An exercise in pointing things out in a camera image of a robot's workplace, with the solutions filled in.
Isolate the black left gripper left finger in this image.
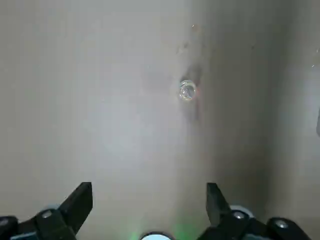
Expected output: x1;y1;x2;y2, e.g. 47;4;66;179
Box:
0;181;94;240

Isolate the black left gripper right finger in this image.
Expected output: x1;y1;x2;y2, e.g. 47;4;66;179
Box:
197;182;315;240

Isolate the clear glass bottle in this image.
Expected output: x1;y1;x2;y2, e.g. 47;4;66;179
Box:
178;79;198;101

